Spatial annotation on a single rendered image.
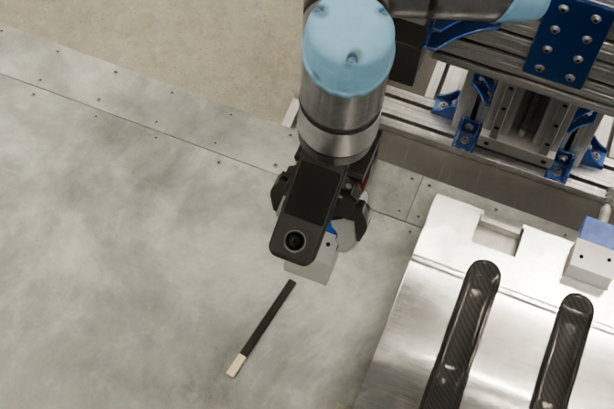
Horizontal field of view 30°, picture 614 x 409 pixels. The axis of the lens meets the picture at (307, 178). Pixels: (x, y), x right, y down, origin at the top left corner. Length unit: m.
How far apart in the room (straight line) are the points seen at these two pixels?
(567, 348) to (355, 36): 0.51
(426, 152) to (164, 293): 0.92
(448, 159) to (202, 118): 0.79
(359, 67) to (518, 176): 1.28
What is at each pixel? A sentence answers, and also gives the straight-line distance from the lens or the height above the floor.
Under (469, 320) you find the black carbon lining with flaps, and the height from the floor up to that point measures 0.88.
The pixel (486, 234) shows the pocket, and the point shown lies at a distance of 1.36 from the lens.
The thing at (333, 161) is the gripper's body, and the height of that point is 1.15.
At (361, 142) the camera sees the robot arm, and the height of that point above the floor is 1.17.
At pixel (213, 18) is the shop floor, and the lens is 2.58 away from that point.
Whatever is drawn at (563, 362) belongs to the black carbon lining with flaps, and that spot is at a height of 0.88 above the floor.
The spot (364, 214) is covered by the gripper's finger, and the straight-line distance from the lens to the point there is 1.13.
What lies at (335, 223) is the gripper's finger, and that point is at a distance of 1.16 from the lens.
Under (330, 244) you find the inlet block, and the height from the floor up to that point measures 0.96.
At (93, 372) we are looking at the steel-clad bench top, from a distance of 1.33.
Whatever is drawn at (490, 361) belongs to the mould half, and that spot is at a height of 0.88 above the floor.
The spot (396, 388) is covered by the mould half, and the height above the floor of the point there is 0.90.
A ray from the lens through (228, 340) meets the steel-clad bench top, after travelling 1.34.
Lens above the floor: 2.04
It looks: 60 degrees down
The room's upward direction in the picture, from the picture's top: 7 degrees clockwise
